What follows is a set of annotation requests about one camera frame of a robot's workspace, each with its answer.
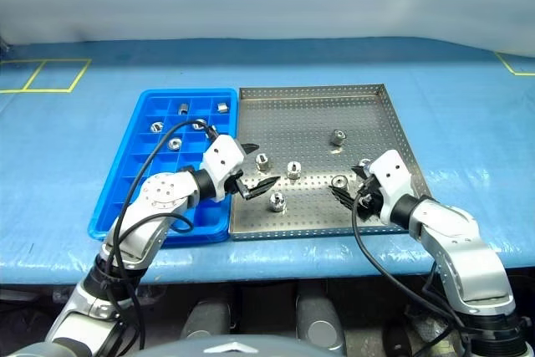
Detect grey rounded robot leg part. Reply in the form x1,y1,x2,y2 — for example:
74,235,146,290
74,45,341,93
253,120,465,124
179,298,232,341
294,289,348,354

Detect blue plastic table cover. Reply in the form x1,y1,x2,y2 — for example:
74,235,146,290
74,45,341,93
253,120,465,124
0,36,535,287

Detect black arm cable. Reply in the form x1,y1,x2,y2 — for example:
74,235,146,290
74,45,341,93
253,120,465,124
104,120,222,352
351,189,473,357

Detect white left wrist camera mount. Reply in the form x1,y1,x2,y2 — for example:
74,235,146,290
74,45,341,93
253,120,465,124
201,134,247,201

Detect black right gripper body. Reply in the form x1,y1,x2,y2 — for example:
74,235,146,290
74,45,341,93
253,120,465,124
354,168,388,222

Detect grey robot torso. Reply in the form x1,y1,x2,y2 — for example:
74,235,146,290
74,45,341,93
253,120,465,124
137,334,335,357

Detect perforated metal tray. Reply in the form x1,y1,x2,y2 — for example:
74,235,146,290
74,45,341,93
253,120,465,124
227,83,434,242

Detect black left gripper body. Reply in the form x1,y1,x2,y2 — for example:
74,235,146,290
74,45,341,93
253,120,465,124
223,170,252,201

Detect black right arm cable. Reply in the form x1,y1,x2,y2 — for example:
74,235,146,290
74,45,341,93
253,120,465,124
351,189,473,357

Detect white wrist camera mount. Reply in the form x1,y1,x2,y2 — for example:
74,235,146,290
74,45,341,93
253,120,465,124
365,149,419,224
201,134,247,201

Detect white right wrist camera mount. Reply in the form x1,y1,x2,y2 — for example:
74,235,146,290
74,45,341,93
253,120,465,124
365,149,419,224

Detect blue plastic compartment tray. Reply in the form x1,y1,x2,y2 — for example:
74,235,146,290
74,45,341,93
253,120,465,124
86,88,240,245

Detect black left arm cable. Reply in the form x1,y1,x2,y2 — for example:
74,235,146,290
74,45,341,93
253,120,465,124
104,120,222,352

